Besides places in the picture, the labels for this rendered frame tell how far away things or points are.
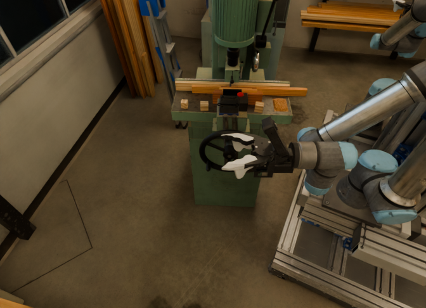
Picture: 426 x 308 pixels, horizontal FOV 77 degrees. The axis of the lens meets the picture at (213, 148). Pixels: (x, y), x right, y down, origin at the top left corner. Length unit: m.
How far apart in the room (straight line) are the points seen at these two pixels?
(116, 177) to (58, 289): 0.84
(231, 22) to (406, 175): 0.81
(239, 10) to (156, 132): 1.64
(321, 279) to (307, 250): 0.16
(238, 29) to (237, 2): 0.10
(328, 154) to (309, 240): 1.09
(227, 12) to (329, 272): 1.40
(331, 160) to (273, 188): 1.44
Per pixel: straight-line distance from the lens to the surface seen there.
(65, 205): 2.31
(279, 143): 0.70
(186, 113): 1.35
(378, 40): 1.65
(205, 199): 1.98
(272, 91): 1.46
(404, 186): 0.96
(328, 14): 3.34
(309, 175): 0.84
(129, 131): 2.64
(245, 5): 1.17
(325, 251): 1.79
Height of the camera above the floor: 1.77
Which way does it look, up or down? 48 degrees down
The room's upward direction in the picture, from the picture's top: straight up
